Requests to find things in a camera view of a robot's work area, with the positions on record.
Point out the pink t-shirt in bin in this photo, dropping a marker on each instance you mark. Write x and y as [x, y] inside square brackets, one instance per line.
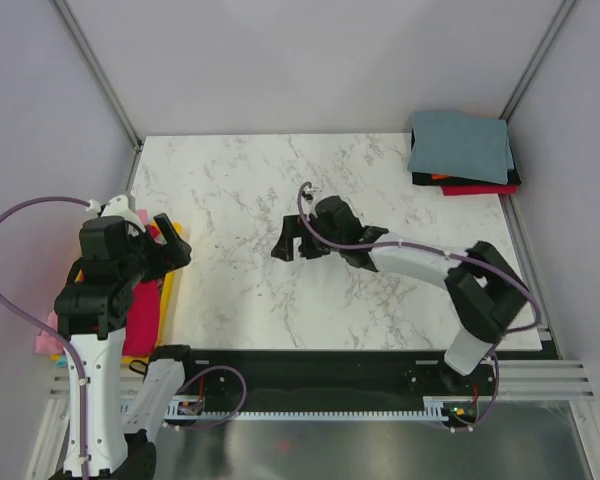
[46, 344]

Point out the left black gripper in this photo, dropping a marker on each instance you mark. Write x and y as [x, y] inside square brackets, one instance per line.
[174, 255]

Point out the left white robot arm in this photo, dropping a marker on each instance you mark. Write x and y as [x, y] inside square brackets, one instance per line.
[106, 441]

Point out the folded red t-shirt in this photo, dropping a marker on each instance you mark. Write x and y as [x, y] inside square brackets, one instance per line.
[475, 190]

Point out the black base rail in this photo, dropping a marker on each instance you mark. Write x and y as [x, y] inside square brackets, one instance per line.
[303, 381]

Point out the folded grey-blue t-shirt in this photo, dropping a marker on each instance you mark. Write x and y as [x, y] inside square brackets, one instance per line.
[461, 145]

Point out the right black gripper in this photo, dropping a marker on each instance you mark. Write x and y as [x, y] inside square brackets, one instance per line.
[291, 229]

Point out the crimson red t-shirt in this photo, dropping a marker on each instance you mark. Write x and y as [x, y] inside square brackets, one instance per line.
[143, 321]

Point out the white slotted cable duct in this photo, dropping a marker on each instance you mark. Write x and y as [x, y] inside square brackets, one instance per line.
[430, 412]

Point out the yellow plastic bin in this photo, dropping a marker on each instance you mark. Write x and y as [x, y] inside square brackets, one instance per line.
[166, 288]

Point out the folded orange t-shirt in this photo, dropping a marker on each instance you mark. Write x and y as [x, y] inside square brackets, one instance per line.
[438, 177]

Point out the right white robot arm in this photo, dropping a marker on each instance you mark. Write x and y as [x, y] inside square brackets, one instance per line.
[486, 293]

